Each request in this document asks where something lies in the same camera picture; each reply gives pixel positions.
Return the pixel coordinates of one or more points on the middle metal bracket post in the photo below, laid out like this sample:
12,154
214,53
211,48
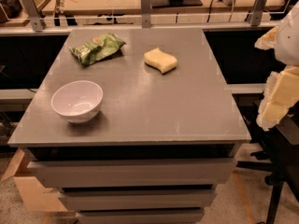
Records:
145,13

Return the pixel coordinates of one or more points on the white bowl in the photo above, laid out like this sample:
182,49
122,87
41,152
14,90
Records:
78,101

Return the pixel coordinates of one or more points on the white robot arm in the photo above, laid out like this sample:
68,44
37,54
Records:
287,39

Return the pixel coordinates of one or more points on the left metal bracket post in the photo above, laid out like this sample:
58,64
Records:
33,14

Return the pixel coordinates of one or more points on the right metal bracket post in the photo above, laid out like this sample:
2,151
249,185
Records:
255,16

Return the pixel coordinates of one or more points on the grey drawer cabinet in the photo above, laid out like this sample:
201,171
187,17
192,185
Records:
160,144

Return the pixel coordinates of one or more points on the metal bracket post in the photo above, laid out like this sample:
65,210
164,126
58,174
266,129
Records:
145,13
255,16
33,14

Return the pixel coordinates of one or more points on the black office chair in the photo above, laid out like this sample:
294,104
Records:
279,154

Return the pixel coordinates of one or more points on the green chip bag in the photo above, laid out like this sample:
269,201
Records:
97,48

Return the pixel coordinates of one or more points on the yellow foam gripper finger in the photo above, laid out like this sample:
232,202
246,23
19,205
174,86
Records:
268,40
281,92

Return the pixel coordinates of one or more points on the yellow sponge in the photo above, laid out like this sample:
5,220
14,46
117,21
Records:
160,60

